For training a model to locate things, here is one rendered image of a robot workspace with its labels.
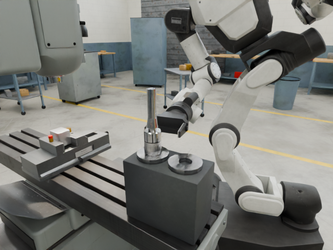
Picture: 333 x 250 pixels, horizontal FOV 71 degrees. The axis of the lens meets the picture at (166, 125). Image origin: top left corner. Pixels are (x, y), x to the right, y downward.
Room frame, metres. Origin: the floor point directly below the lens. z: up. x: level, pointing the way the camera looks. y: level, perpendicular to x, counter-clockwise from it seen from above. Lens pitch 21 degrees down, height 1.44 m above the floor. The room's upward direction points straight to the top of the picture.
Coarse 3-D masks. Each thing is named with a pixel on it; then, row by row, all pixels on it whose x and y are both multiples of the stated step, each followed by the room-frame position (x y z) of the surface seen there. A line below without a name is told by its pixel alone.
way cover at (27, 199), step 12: (0, 192) 0.70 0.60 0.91; (12, 192) 0.74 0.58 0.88; (24, 192) 0.75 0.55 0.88; (36, 192) 0.76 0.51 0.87; (0, 204) 0.58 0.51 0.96; (12, 204) 0.62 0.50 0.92; (24, 204) 0.66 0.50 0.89; (36, 204) 0.67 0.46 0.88; (48, 204) 0.68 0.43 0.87; (60, 204) 0.69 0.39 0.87; (24, 216) 0.56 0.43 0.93; (36, 216) 0.60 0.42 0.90; (48, 216) 0.61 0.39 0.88
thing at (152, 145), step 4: (144, 136) 0.57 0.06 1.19; (156, 136) 0.56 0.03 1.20; (160, 136) 0.57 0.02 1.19; (144, 140) 0.57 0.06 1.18; (148, 140) 0.56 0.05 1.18; (152, 140) 0.55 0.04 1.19; (156, 140) 0.56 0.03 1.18; (160, 140) 0.57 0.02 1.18; (144, 144) 0.57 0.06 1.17; (148, 144) 0.56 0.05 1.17; (152, 144) 0.55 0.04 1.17; (156, 144) 0.56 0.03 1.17; (160, 144) 0.57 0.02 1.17; (144, 148) 0.57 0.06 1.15; (148, 148) 0.56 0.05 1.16; (152, 148) 0.55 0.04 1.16; (156, 148) 0.56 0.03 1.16; (160, 148) 0.57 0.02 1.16; (148, 152) 0.56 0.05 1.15; (152, 152) 0.55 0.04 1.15; (156, 152) 0.56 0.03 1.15; (160, 152) 0.57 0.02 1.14
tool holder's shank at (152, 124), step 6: (150, 90) 0.57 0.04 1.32; (156, 90) 0.58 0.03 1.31; (150, 96) 0.57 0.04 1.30; (156, 96) 0.57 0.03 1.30; (150, 102) 0.57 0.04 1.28; (156, 102) 0.57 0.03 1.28; (150, 108) 0.57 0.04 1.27; (156, 108) 0.57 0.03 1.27; (150, 114) 0.57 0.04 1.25; (156, 114) 0.57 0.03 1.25; (150, 120) 0.56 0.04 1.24; (156, 120) 0.57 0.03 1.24; (150, 126) 0.56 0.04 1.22; (156, 126) 0.57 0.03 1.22
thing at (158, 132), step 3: (147, 129) 0.58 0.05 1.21; (159, 129) 0.58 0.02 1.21; (144, 132) 0.57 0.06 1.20; (147, 132) 0.56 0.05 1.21; (150, 132) 0.56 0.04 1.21; (153, 132) 0.56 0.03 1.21; (156, 132) 0.56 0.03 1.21; (159, 132) 0.56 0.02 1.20; (147, 135) 0.56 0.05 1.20; (150, 135) 0.55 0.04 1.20; (153, 135) 0.55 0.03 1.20; (156, 135) 0.56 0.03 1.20
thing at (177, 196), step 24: (144, 168) 0.52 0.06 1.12; (168, 168) 0.51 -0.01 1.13; (192, 168) 0.49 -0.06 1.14; (144, 192) 0.52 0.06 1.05; (168, 192) 0.48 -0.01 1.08; (192, 192) 0.45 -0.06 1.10; (144, 216) 0.52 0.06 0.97; (168, 216) 0.48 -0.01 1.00; (192, 216) 0.45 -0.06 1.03; (192, 240) 0.45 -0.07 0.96
